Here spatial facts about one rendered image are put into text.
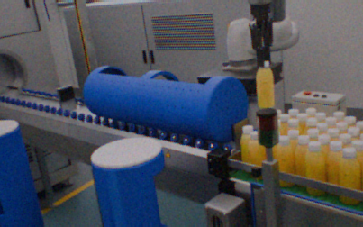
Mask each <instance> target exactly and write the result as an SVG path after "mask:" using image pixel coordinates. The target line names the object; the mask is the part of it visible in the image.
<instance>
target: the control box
mask: <svg viewBox="0 0 363 227"><path fill-rule="evenodd" d="M304 91H305V90H303V91H301V92H300V93H298V94H296V95H293V96H292V101H293V109H298V114H306V109H309V108H313V109H315V113H325V114H326V118H329V117H333V113H335V112H344V118H345V117H347V104H346V98H347V97H346V95H341V94H334V93H326V92H321V93H320V94H318V93H319V92H313V91H311V92H312V93H311V94H310V95H305V94H304ZM314 94H318V95H319V96H313V95H314ZM321 95H327V97H325V98H322V97H321ZM333 118H334V117H333Z"/></svg>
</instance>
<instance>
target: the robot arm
mask: <svg viewBox="0 0 363 227"><path fill-rule="evenodd" d="M248 3H249V4H251V5H250V14H252V15H253V22H252V21H251V20H248V19H239V20H234V21H233V22H231V25H230V27H229V28H228V35H227V48H228V57H229V61H227V62H223V63H222V65H223V66H224V67H226V68H223V69H222V71H239V72H251V71H252V70H253V69H255V68H264V61H267V62H269V65H271V58H270V52H274V51H279V50H287V49H289V48H292V47H293V46H294V45H296V44H297V43H298V40H299V27H298V26H297V25H296V24H295V22H291V21H290V16H288V15H287V14H286V0H248ZM256 56H257V61H256Z"/></svg>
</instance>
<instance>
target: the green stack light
mask: <svg viewBox="0 0 363 227"><path fill-rule="evenodd" d="M257 134H258V142H259V145H261V146H267V147H268V146H276V145H278V143H279V131H278V128H277V129H274V130H271V131H262V130H259V129H257Z"/></svg>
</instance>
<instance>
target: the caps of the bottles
mask: <svg viewBox="0 0 363 227"><path fill-rule="evenodd" d="M333 117H334V118H333ZM333 117H329V118H325V122H326V123H317V129H309V130H308V131H307V134H308V136H307V135H301V136H298V143H303V144H305V143H309V142H310V137H318V141H311V142H310V143H309V149H310V150H319V149H320V148H321V143H329V142H330V136H331V137H336V136H339V130H346V129H347V127H348V125H347V123H349V124H351V123H355V124H356V127H352V128H349V129H348V134H340V136H339V141H331V142H330V149H333V150H340V149H342V143H348V142H351V136H357V135H359V129H363V121H360V122H357V123H356V118H355V117H353V116H347V117H345V118H344V112H335V113H333ZM342 118H344V123H336V119H342ZM335 123H336V129H335V128H332V129H328V124H329V125H333V124H335ZM327 129H328V130H327ZM326 130H327V133H328V134H321V135H319V131H326ZM318 135H319V136H318ZM360 139H361V141H353V142H352V148H345V149H343V150H342V154H343V156H344V157H346V158H353V157H355V156H356V150H361V149H363V134H361V135H360Z"/></svg>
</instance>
